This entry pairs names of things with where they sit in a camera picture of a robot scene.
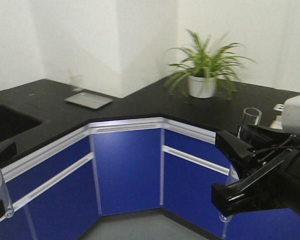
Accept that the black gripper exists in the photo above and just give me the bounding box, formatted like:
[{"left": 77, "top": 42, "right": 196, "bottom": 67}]
[{"left": 211, "top": 124, "right": 300, "bottom": 217}]

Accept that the clear glass cylinder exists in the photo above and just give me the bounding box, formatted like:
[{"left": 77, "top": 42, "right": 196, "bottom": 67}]
[
  {"left": 0, "top": 168, "right": 14, "bottom": 218},
  {"left": 218, "top": 107, "right": 263, "bottom": 223}
]

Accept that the silver metal tray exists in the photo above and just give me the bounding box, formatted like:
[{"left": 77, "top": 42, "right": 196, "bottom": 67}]
[{"left": 64, "top": 92, "right": 113, "bottom": 110}]

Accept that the black sink basin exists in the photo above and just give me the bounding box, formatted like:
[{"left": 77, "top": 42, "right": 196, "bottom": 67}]
[{"left": 0, "top": 105, "right": 43, "bottom": 142}]

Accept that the blue cabinet left door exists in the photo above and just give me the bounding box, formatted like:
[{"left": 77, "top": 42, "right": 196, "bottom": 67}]
[{"left": 0, "top": 129, "right": 99, "bottom": 240}]

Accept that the white plant pot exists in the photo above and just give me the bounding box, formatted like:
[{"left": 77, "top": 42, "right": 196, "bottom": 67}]
[{"left": 188, "top": 76, "right": 217, "bottom": 99}]

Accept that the clear glass beaker on counter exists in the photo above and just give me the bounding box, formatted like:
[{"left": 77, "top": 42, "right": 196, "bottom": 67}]
[{"left": 70, "top": 73, "right": 82, "bottom": 92}]

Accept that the blue cabinet middle door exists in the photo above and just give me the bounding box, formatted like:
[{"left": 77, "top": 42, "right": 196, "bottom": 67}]
[{"left": 91, "top": 128, "right": 161, "bottom": 216}]

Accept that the green spider plant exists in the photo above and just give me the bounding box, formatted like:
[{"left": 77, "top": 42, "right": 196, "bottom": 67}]
[{"left": 164, "top": 29, "right": 255, "bottom": 100}]

